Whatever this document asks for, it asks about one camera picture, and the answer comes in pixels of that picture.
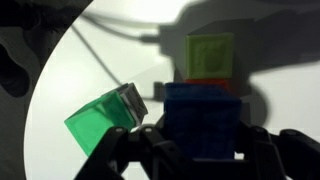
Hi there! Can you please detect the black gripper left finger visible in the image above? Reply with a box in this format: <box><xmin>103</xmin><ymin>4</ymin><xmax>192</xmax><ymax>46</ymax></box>
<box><xmin>73</xmin><ymin>123</ymin><xmax>193</xmax><ymax>180</ymax></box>

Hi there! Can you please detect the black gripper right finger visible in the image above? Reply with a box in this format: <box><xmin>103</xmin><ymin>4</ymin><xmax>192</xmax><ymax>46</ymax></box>
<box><xmin>233</xmin><ymin>120</ymin><xmax>320</xmax><ymax>180</ymax></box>

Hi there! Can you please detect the blue toy block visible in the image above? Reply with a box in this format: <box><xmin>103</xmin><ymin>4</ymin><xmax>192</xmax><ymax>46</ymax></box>
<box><xmin>163</xmin><ymin>82</ymin><xmax>243</xmax><ymax>160</ymax></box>

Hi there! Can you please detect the green toy block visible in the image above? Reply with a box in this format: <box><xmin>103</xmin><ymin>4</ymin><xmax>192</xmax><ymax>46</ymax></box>
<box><xmin>64</xmin><ymin>90</ymin><xmax>136</xmax><ymax>157</ymax></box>

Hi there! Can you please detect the grey toy block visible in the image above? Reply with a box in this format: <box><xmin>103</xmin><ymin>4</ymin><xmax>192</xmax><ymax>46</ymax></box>
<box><xmin>118</xmin><ymin>82</ymin><xmax>150</xmax><ymax>126</ymax></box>

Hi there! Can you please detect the orange toy block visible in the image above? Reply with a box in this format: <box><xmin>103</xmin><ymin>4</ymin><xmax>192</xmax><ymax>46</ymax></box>
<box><xmin>184</xmin><ymin>77</ymin><xmax>235</xmax><ymax>92</ymax></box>

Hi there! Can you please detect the lime toy block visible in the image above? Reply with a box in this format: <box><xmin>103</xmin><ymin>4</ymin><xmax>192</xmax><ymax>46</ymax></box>
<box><xmin>185</xmin><ymin>32</ymin><xmax>235</xmax><ymax>80</ymax></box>

